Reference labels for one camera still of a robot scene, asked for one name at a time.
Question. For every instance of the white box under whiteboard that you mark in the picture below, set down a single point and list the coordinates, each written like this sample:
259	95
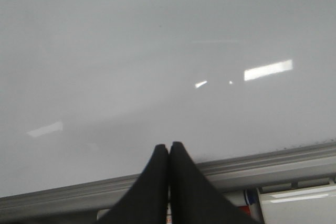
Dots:
313	205

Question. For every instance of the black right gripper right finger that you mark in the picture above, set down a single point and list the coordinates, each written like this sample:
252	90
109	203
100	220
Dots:
193	198

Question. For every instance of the white whiteboard with aluminium frame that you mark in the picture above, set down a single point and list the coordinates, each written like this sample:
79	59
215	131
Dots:
89	87

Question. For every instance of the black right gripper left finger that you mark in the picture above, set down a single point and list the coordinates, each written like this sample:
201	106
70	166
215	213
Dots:
146	201

